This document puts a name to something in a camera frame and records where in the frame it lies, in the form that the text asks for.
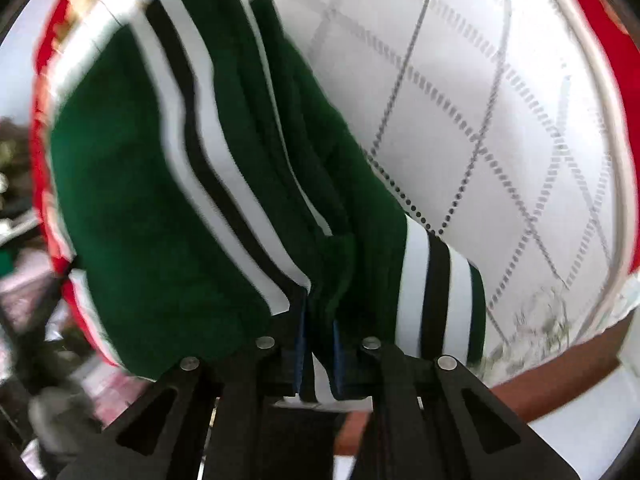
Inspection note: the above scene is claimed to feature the green white varsity jacket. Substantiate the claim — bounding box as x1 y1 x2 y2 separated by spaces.
32 0 486 403

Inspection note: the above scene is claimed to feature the white quilted bed mat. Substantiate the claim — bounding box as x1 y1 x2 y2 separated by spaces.
41 0 640 391

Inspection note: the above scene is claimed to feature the pink patterned cover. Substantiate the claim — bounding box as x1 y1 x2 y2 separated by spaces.
0 244 156 476

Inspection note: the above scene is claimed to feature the red floral blanket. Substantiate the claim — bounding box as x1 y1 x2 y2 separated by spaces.
27 0 640 376

